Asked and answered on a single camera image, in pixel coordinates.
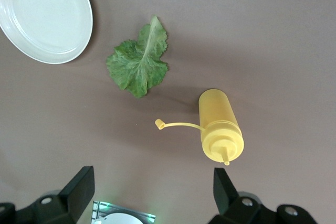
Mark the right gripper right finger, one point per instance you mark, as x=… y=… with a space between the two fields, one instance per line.
x=225 y=195

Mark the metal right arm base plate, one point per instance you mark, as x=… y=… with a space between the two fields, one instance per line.
x=98 y=208

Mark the yellow mustard squeeze bottle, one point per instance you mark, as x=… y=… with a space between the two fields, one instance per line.
x=218 y=119

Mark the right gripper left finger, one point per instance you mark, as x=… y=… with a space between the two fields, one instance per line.
x=76 y=192

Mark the green lettuce leaf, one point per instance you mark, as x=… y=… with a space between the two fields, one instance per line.
x=139 y=69

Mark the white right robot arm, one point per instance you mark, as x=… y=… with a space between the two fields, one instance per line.
x=120 y=220

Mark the beige round plate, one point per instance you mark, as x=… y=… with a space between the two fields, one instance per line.
x=44 y=14

